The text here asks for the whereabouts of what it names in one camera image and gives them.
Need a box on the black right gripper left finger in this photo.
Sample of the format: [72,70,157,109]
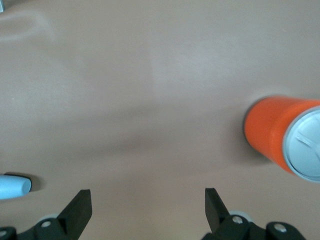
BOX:
[0,189,93,240]

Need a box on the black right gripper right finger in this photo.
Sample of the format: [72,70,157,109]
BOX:
[201,187,307,240]

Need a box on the light blue plastic cup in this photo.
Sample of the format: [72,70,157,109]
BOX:
[0,174,33,201]

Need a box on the orange can with grey lid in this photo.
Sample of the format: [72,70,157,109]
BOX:
[243,95,320,185]

